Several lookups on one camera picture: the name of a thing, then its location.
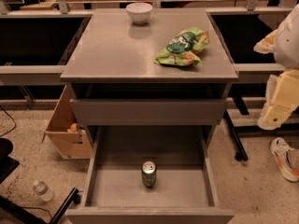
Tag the closed top drawer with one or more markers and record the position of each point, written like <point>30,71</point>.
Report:
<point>148,112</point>

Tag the white bowl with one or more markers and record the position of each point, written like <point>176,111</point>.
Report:
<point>139,13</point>

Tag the green chip bag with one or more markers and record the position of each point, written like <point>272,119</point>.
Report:
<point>184,48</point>

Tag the clear plastic water bottle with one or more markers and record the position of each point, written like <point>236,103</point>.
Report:
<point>43,191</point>

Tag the grey drawer cabinet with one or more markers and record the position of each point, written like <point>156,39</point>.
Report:
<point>114,59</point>

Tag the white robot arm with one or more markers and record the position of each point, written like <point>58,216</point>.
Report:
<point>283,42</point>

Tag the black chair base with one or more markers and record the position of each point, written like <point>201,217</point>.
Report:
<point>17,198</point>

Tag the green soda can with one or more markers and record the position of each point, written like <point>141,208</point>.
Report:
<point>148,171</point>

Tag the cardboard box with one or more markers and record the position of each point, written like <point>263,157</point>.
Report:
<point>63,131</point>

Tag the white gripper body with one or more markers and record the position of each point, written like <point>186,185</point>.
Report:
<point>288,44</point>

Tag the open middle drawer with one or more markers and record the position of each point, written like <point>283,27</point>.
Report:
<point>184,193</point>

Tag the black table leg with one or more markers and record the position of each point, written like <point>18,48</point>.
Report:
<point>240,153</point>

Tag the white sneaker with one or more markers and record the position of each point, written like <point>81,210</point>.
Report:
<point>287,159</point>

